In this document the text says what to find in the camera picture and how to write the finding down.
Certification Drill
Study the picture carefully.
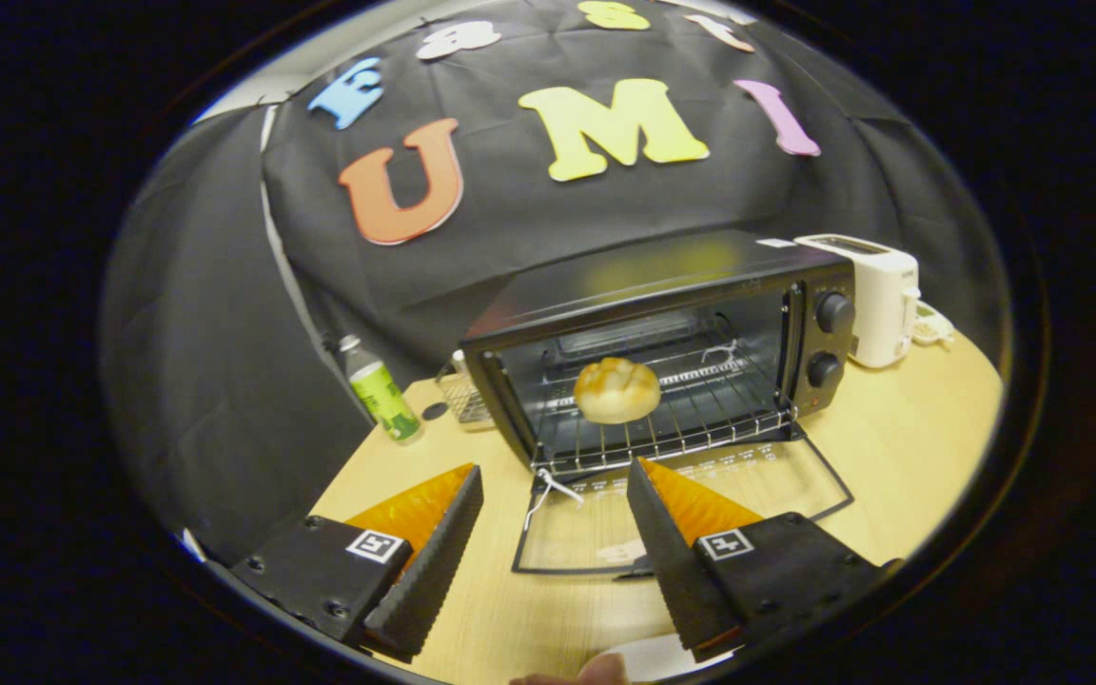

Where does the white pop-up toaster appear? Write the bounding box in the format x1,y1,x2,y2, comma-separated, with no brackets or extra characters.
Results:
793,233,920,369

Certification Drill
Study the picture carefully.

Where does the small clear glass jar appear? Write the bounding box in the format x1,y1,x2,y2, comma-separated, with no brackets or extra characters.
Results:
434,350,494,426

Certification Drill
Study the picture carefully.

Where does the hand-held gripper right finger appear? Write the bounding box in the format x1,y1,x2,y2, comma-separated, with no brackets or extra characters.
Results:
626,457,901,664

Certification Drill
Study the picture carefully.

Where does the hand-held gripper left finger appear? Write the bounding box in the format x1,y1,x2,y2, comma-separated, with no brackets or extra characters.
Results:
229,463,485,657

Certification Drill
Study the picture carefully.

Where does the black toaster oven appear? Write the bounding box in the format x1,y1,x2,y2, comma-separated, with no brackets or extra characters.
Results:
460,228,858,578

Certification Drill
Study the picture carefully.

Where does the green label drink bottle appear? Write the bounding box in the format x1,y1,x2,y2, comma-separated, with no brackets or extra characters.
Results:
337,334,422,443

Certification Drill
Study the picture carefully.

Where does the white square plate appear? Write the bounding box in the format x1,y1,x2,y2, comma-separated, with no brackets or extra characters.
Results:
605,633,737,684

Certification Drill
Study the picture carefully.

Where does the golden bread bun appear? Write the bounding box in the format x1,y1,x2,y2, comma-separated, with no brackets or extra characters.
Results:
574,357,662,425

